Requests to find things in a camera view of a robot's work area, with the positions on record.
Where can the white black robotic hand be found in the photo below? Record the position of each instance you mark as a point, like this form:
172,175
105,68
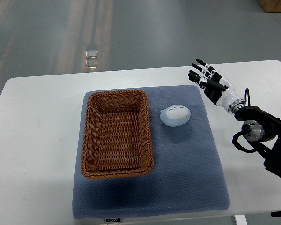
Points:
218,89

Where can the blue white plush toy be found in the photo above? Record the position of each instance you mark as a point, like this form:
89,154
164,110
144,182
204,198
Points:
175,115

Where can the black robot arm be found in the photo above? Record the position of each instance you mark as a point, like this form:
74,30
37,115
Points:
261,133

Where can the brown wicker basket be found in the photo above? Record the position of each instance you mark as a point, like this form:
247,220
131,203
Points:
117,139

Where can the blue foam cushion mat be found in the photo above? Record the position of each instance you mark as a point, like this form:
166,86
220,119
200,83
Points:
187,175

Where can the brown cardboard box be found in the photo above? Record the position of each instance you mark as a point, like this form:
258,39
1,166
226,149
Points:
270,6

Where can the metal floor socket box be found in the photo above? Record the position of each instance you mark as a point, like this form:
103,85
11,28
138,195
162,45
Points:
91,59

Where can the white table leg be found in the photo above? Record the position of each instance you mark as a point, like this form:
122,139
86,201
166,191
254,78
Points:
240,220

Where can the black table control panel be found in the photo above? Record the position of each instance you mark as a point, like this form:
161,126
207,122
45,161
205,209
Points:
276,214

